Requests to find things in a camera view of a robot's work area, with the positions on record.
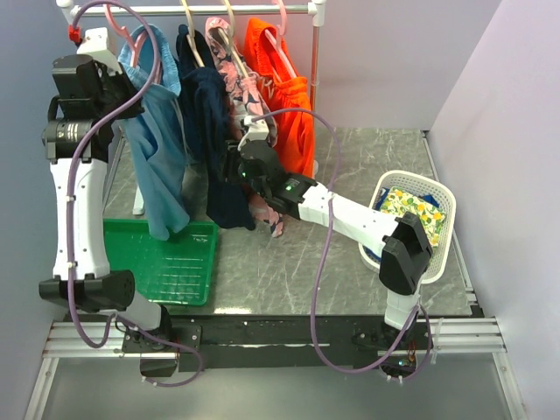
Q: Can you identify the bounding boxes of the pink plastic hanger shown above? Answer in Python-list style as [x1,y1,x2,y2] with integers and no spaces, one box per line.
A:
[103,3,152,69]

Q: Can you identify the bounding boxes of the light blue shorts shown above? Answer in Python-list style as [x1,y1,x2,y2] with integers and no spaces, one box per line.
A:
[118,25,190,241]

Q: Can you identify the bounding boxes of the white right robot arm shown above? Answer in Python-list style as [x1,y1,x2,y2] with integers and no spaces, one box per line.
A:
[224,140,433,349]

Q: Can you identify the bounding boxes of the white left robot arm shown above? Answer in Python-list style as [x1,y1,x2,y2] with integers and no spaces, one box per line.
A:
[38,27,174,352]

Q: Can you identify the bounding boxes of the pink floral shorts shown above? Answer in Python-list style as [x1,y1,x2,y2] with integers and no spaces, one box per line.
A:
[204,16,288,239]

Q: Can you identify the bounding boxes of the navy blue shorts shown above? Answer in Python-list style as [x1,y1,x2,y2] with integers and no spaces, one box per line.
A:
[176,24,256,230]

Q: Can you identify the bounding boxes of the orange shorts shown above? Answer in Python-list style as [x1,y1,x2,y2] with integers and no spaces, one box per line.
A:
[242,17,315,178]

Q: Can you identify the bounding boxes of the wooden hanger left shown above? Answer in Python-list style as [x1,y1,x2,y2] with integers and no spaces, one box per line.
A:
[180,0,204,68]

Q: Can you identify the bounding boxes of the wooden hanger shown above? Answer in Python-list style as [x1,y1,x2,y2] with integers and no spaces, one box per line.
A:
[180,0,204,68]
[221,0,249,79]

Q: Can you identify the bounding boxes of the pink hanger with orange shorts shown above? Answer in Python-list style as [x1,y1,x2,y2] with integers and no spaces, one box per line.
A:
[264,0,298,79]

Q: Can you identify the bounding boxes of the wooden hanger middle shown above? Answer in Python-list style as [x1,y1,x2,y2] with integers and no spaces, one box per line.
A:
[221,0,249,79]

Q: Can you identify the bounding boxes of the lemon print shorts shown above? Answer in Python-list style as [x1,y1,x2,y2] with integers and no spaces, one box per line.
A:
[376,186,447,249]

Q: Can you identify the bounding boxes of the blue garment in basket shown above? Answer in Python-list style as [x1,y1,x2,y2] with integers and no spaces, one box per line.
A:
[374,188,439,210]

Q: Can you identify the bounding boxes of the green plastic tray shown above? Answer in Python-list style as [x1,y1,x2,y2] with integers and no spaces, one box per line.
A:
[104,219,218,306]

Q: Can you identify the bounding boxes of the white metal clothes rack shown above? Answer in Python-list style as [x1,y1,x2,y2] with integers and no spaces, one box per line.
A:
[55,0,328,216]

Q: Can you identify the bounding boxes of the white plastic laundry basket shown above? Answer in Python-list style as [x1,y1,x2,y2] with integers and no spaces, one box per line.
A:
[369,170,456,284]

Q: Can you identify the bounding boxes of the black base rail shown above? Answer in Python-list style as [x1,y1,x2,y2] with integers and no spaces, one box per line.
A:
[115,315,433,377]

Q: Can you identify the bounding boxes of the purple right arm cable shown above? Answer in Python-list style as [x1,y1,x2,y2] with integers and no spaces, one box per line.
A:
[251,108,434,382]

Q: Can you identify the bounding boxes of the aluminium frame rail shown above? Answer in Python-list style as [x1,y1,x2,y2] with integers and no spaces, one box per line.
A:
[24,318,528,419]

